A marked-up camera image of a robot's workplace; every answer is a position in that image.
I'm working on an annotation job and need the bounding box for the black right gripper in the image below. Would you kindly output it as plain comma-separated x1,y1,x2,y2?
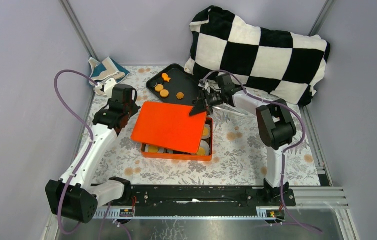
189,89,225,119

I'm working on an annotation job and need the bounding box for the black baking tray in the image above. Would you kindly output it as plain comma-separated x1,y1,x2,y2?
146,63,200,107

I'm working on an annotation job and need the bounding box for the round orange cookie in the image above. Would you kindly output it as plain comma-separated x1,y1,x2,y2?
202,126,210,139
159,89,170,98
196,147,209,156
146,146,160,153
154,84,164,93

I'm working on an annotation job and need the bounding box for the orange box lid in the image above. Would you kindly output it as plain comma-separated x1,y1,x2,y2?
131,101,207,153

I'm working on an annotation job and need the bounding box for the orange compartment box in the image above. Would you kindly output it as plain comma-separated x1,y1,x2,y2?
140,117,214,162

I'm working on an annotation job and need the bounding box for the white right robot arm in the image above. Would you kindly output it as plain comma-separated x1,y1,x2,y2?
189,71,297,206

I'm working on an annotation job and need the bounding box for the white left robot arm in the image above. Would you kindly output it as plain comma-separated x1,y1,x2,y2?
45,84,140,224

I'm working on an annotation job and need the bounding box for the orange swirl cookie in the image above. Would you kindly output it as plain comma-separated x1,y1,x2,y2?
176,92,185,100

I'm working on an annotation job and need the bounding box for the white paper cupcake liner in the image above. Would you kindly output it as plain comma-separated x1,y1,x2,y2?
199,140,211,156
201,124,211,140

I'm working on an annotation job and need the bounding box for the orange fish shaped cookie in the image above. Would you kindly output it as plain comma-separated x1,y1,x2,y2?
161,73,171,83

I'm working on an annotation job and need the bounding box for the teal beige folded cloth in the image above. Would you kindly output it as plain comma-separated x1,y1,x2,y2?
88,57,130,97

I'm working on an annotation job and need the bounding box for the floral table mat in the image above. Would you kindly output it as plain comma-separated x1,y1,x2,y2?
92,65,321,187

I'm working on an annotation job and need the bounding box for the black white checkered pillow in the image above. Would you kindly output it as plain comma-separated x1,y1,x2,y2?
184,6,331,106

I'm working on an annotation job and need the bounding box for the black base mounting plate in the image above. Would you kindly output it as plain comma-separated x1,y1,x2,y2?
111,185,296,218

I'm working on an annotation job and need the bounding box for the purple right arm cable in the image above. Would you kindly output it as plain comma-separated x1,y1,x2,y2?
201,69,325,237

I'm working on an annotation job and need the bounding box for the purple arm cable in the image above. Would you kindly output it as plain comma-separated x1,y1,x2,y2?
201,69,325,237
53,69,113,240

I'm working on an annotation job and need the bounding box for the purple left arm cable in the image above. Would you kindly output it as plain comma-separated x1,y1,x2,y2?
53,69,113,240

